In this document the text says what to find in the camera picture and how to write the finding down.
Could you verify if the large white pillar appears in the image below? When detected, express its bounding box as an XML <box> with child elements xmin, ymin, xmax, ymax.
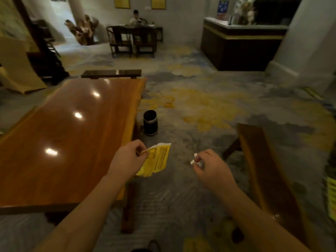
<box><xmin>265</xmin><ymin>0</ymin><xmax>336</xmax><ymax>95</ymax></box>

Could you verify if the yellow paper packet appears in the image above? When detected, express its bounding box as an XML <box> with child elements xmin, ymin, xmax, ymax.
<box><xmin>136</xmin><ymin>143</ymin><xmax>172</xmax><ymax>178</ymax></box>

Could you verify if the long wooden bench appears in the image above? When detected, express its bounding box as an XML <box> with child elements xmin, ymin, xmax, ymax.
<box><xmin>223</xmin><ymin>123</ymin><xmax>319</xmax><ymax>252</ymax></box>

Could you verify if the dark wooden desk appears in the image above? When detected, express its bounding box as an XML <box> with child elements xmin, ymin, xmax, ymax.
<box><xmin>115</xmin><ymin>24</ymin><xmax>164</xmax><ymax>54</ymax></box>

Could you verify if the person's right forearm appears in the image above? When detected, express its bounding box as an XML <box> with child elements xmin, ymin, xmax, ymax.
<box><xmin>215</xmin><ymin>185</ymin><xmax>313</xmax><ymax>252</ymax></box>

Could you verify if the dark wooden armchair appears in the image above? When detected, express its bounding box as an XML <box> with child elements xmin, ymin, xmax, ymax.
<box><xmin>132</xmin><ymin>27</ymin><xmax>157</xmax><ymax>58</ymax></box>
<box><xmin>106</xmin><ymin>26</ymin><xmax>133</xmax><ymax>58</ymax></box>

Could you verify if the dark wooden shelf unit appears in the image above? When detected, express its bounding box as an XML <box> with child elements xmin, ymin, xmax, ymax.
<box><xmin>12</xmin><ymin>0</ymin><xmax>70</xmax><ymax>85</ymax></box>

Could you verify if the person's left hand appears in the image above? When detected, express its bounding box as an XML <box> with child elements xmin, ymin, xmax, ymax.
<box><xmin>107</xmin><ymin>139</ymin><xmax>149</xmax><ymax>182</ymax></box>

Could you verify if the beige covered chair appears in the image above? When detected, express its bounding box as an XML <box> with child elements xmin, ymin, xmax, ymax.
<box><xmin>0</xmin><ymin>36</ymin><xmax>48</xmax><ymax>95</ymax></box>

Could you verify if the carved tree root sculpture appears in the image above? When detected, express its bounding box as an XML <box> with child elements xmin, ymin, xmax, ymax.
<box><xmin>65</xmin><ymin>15</ymin><xmax>100</xmax><ymax>46</ymax></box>

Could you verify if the white flower arrangement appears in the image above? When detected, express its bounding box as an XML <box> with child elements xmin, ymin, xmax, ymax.
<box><xmin>234</xmin><ymin>0</ymin><xmax>257</xmax><ymax>25</ymax></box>

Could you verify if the long polished wooden table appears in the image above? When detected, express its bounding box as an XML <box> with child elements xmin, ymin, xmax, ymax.
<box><xmin>0</xmin><ymin>78</ymin><xmax>147</xmax><ymax>234</ymax></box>

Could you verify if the small white wrapper scrap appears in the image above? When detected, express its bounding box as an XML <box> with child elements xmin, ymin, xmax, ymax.
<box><xmin>190</xmin><ymin>153</ymin><xmax>203</xmax><ymax>167</ymax></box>

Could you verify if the person's right hand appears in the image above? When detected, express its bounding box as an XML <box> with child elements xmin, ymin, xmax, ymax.
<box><xmin>192</xmin><ymin>149</ymin><xmax>238</xmax><ymax>198</ymax></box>

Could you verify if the person's left forearm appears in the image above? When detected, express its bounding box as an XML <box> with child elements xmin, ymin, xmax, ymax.
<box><xmin>33</xmin><ymin>174</ymin><xmax>132</xmax><ymax>252</ymax></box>

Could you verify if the black cylindrical trash bin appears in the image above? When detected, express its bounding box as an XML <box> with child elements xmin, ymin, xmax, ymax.
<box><xmin>143</xmin><ymin>110</ymin><xmax>158</xmax><ymax>136</ymax></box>

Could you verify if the dark wooden bench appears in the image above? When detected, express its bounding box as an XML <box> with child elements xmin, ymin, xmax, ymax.
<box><xmin>81</xmin><ymin>69</ymin><xmax>142</xmax><ymax>79</ymax></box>

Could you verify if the dark reception counter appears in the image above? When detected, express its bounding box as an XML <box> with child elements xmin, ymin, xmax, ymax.
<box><xmin>201</xmin><ymin>17</ymin><xmax>289</xmax><ymax>72</ymax></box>

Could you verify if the blue sign stand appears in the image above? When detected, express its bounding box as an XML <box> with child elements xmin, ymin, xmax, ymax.
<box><xmin>216</xmin><ymin>0</ymin><xmax>229</xmax><ymax>21</ymax></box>

